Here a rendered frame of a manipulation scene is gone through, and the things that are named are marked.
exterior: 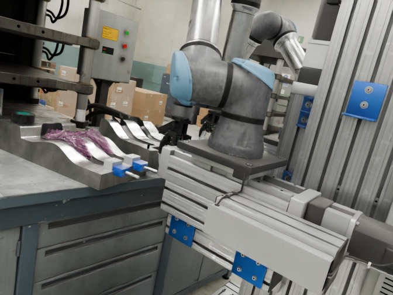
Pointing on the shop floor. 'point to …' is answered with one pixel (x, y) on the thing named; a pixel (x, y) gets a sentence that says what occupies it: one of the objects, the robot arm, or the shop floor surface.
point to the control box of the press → (110, 55)
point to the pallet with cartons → (149, 106)
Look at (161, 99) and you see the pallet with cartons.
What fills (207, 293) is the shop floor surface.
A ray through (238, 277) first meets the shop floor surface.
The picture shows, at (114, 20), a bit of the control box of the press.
